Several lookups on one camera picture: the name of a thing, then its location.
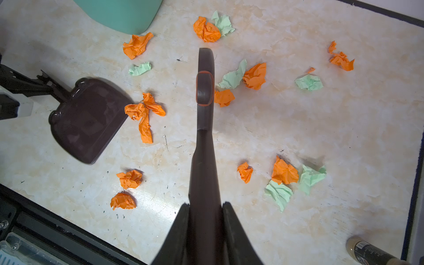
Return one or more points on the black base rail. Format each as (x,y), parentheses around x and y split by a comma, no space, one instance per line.
(33,235)

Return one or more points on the green trash bin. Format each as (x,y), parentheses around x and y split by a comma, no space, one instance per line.
(125,16)

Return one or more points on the dark brown dustpan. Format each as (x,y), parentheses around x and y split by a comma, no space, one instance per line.
(88,116)

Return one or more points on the dark brown hand brush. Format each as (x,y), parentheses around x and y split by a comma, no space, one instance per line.
(205,239)

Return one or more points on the long orange paper scrap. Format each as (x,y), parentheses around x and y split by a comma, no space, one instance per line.
(140,112)

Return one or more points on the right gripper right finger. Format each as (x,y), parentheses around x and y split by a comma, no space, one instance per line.
(238,249)

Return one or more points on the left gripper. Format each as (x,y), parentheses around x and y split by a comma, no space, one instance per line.
(17,90)

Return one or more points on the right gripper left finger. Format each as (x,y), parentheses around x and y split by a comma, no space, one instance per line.
(173,249)

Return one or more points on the brown bottle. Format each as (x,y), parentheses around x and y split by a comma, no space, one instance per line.
(367,254)

